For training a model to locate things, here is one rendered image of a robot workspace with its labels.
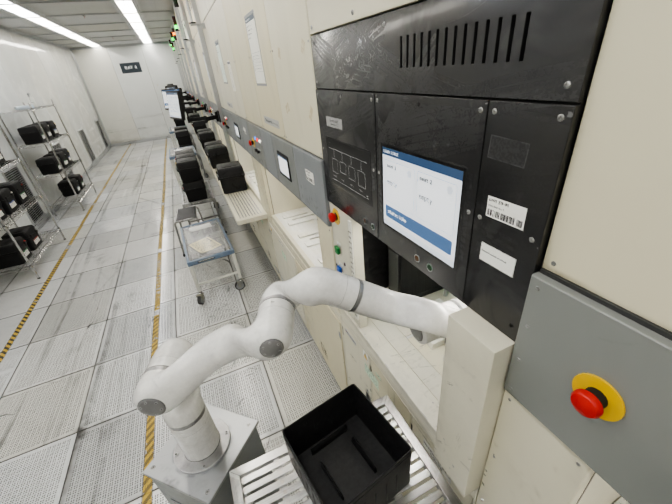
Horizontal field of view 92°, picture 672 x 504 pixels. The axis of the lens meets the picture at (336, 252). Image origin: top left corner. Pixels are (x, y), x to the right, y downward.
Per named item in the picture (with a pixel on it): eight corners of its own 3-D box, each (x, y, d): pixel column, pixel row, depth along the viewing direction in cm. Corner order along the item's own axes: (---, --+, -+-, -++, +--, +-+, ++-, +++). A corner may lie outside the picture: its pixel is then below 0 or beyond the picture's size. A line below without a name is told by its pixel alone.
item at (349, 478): (356, 413, 119) (353, 382, 111) (412, 480, 99) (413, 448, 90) (289, 461, 107) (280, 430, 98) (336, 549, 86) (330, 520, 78)
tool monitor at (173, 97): (173, 127, 365) (161, 91, 347) (219, 120, 381) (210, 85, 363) (173, 132, 332) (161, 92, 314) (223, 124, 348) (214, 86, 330)
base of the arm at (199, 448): (161, 463, 110) (140, 431, 101) (200, 413, 125) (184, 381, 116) (206, 483, 103) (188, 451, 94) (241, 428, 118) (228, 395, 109)
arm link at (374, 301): (375, 277, 76) (479, 313, 83) (351, 278, 91) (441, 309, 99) (364, 314, 74) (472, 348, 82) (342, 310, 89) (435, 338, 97)
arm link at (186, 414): (159, 433, 100) (127, 381, 88) (180, 382, 116) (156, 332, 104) (199, 428, 100) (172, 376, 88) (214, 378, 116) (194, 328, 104)
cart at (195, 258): (189, 262, 385) (175, 225, 361) (233, 249, 403) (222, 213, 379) (199, 307, 308) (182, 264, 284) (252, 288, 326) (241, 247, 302)
